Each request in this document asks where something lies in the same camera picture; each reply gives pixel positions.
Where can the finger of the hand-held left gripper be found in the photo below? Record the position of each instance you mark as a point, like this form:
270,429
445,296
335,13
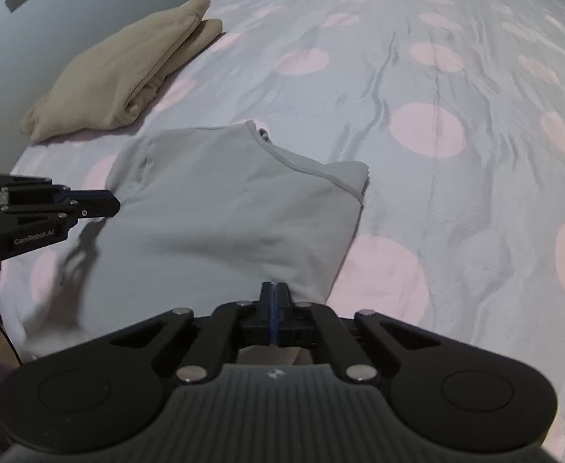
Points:
92,204

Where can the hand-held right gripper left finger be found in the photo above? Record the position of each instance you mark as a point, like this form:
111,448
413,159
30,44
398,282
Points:
266,306

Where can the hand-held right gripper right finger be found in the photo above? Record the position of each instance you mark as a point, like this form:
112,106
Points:
281,306

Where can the light grey shirt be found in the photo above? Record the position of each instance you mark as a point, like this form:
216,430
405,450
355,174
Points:
224,222

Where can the beige folded garment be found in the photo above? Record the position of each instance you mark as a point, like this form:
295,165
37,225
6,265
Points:
118,72

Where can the grey pink-dotted bedsheet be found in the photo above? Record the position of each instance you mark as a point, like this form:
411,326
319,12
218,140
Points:
431,178

